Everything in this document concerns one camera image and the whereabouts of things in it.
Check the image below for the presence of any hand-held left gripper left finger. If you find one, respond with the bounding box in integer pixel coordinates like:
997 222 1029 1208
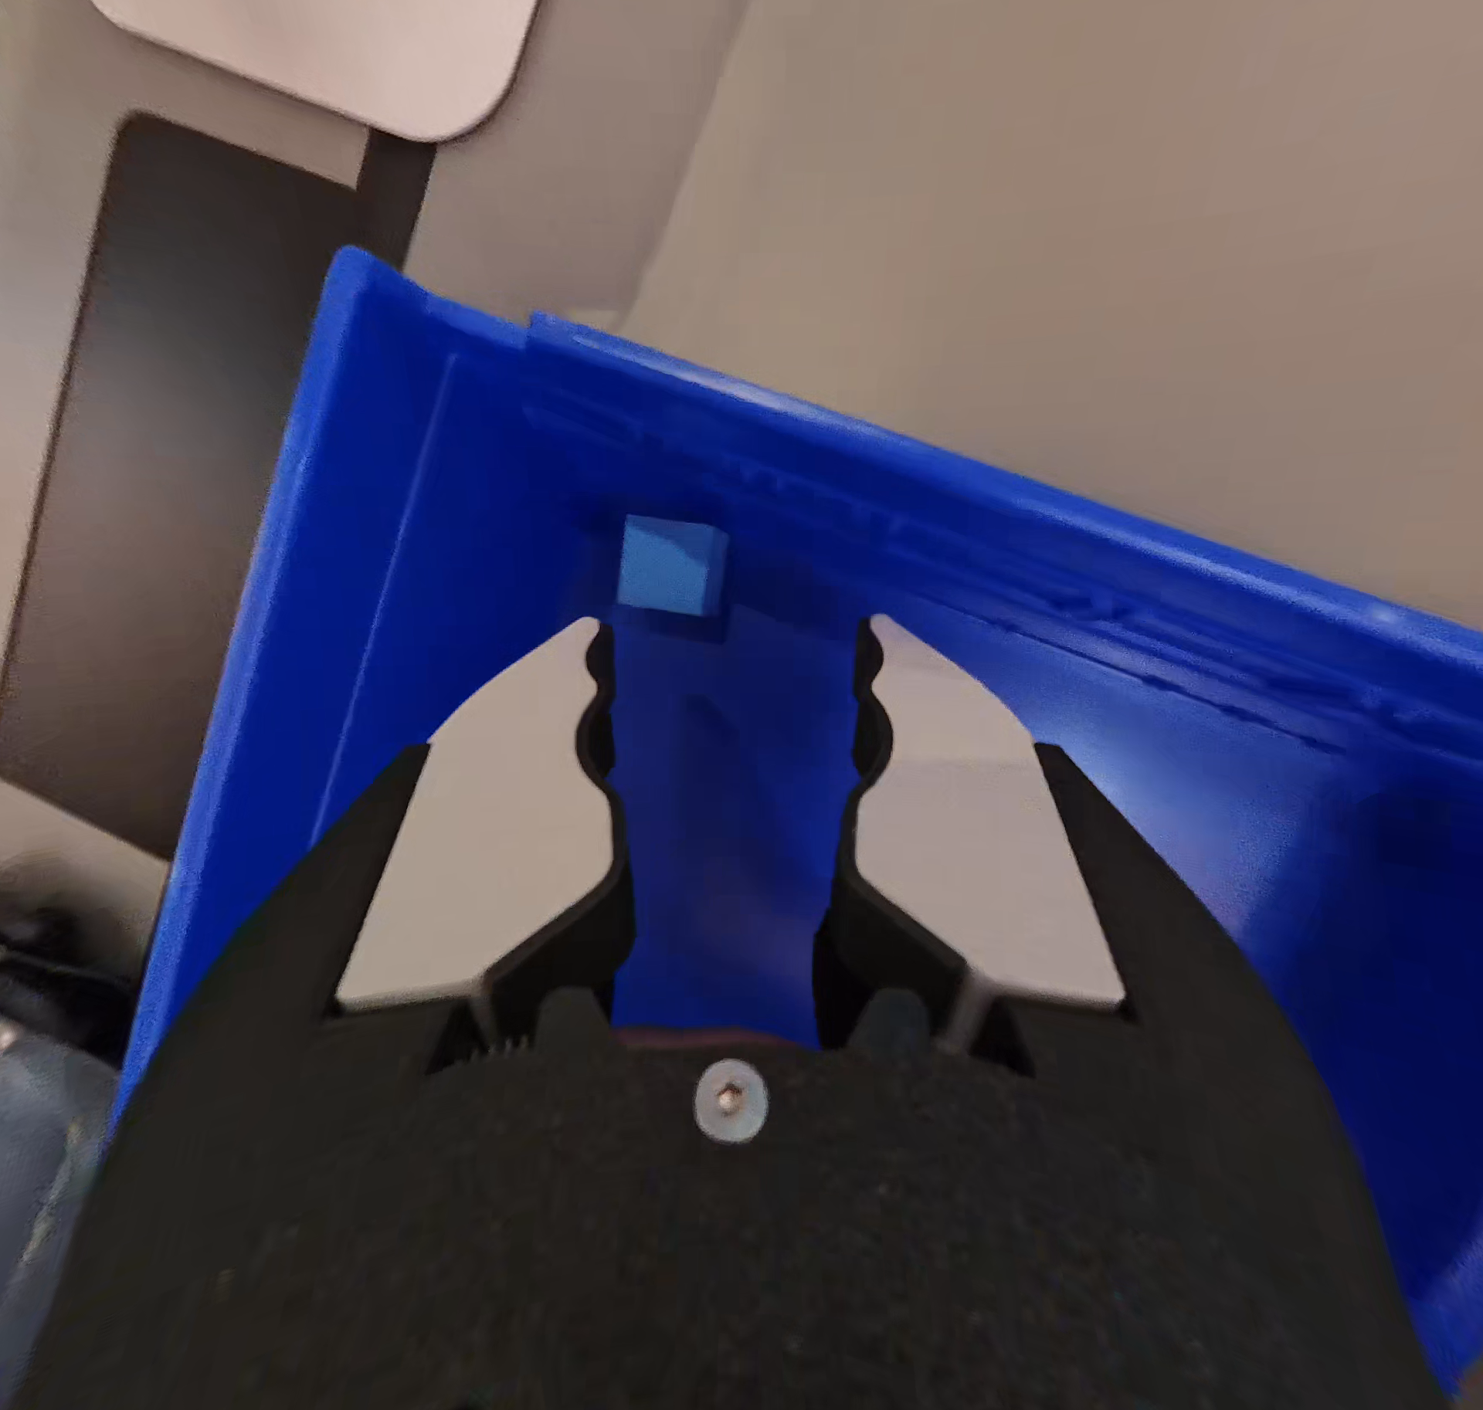
337 619 639 1017

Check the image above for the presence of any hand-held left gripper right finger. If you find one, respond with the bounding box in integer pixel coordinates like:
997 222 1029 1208
824 615 1132 1017

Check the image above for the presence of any blue plastic bin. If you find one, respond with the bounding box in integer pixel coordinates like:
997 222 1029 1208
104 242 1483 1388

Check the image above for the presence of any light blue wooden cube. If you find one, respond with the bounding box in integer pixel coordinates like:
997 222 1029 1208
619 516 727 623

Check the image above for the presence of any grey bag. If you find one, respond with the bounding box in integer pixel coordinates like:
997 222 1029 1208
0 1017 122 1319

